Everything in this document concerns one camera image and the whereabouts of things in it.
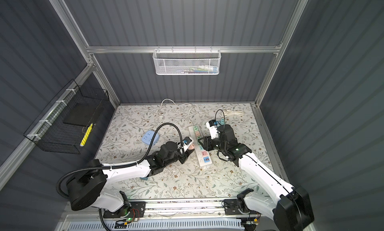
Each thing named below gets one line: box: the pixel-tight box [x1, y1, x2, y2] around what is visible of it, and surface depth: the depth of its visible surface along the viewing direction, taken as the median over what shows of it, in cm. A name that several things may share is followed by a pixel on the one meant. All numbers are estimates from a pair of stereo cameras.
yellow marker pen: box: [79, 123, 94, 147], surface depth 70 cm
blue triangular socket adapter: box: [142, 130, 160, 146], surface depth 100 cm
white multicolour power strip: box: [188, 125, 213, 167], surface depth 91 cm
